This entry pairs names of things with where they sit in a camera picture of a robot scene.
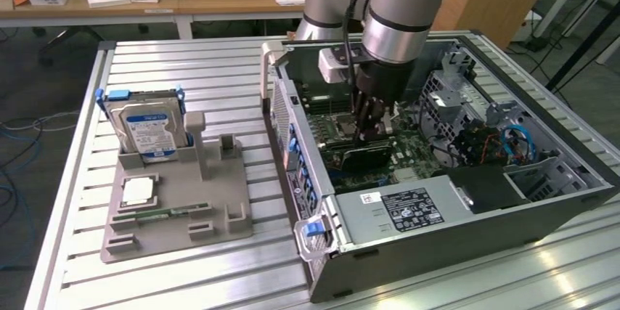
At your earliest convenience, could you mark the black camera cable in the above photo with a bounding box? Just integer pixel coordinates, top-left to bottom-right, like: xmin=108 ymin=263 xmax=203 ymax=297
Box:
xmin=342 ymin=0 xmax=384 ymax=84

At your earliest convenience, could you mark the green loose RAM stick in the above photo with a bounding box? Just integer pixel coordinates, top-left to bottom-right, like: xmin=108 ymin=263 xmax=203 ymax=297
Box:
xmin=114 ymin=205 xmax=210 ymax=224

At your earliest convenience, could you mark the graphics card with black fan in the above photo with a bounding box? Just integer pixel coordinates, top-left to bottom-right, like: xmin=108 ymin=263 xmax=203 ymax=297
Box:
xmin=338 ymin=142 xmax=395 ymax=172

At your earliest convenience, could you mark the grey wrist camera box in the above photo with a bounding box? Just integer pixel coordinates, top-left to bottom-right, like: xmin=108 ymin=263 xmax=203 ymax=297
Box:
xmin=318 ymin=47 xmax=363 ymax=84

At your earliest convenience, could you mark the open socket cover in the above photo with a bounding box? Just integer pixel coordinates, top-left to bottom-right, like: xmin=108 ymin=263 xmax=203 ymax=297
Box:
xmin=387 ymin=105 xmax=406 ymax=130

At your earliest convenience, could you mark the red wire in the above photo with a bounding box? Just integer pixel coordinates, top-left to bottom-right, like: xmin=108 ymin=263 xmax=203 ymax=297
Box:
xmin=483 ymin=134 xmax=506 ymax=163

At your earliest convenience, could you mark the CPU socket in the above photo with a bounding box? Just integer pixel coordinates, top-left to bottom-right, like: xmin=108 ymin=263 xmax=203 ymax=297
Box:
xmin=334 ymin=112 xmax=359 ymax=140

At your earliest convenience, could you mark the grey disk bay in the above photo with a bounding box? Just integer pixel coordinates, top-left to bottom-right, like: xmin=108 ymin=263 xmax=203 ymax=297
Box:
xmin=503 ymin=155 xmax=590 ymax=204

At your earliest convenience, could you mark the blue case latch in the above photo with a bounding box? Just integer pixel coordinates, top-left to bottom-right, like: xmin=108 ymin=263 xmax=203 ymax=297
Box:
xmin=303 ymin=220 xmax=324 ymax=239

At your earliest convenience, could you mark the black slanted stand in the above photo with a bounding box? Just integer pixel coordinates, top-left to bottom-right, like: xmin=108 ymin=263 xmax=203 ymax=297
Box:
xmin=544 ymin=0 xmax=620 ymax=92

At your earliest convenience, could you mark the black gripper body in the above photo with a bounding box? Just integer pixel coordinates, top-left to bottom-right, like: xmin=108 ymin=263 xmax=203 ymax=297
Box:
xmin=356 ymin=59 xmax=416 ymax=105

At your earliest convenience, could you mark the silver CPU chip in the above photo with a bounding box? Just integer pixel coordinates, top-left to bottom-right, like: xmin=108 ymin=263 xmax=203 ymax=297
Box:
xmin=120 ymin=178 xmax=158 ymax=206

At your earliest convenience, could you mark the black open PC case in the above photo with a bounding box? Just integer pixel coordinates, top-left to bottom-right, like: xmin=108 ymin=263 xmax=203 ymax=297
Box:
xmin=260 ymin=30 xmax=620 ymax=303

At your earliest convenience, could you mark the blue floor cable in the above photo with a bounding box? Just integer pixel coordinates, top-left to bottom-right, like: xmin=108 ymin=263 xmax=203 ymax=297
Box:
xmin=0 ymin=121 xmax=43 ymax=271

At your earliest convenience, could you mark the grey power supply unit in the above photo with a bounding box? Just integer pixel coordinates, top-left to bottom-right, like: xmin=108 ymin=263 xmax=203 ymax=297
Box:
xmin=336 ymin=175 xmax=474 ymax=245

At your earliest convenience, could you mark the green motherboard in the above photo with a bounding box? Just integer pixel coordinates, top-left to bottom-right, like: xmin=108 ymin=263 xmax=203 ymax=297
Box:
xmin=303 ymin=81 xmax=447 ymax=195

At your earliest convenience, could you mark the grey plastic parts rack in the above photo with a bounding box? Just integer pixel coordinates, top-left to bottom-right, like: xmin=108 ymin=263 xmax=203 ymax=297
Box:
xmin=99 ymin=109 xmax=254 ymax=264

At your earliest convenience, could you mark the wooden desk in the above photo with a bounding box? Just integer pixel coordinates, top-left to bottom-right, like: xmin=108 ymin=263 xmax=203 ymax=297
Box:
xmin=0 ymin=0 xmax=442 ymax=41

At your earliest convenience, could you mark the black chair base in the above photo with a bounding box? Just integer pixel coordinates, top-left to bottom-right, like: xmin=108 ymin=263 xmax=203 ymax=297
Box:
xmin=32 ymin=25 xmax=106 ymax=67

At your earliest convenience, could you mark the hard disk in blue carrier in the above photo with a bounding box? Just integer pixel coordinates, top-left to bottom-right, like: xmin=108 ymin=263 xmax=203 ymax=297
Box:
xmin=94 ymin=86 xmax=190 ymax=165

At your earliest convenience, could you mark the blue wire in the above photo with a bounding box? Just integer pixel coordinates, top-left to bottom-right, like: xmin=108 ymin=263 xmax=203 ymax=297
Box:
xmin=502 ymin=126 xmax=538 ymax=161

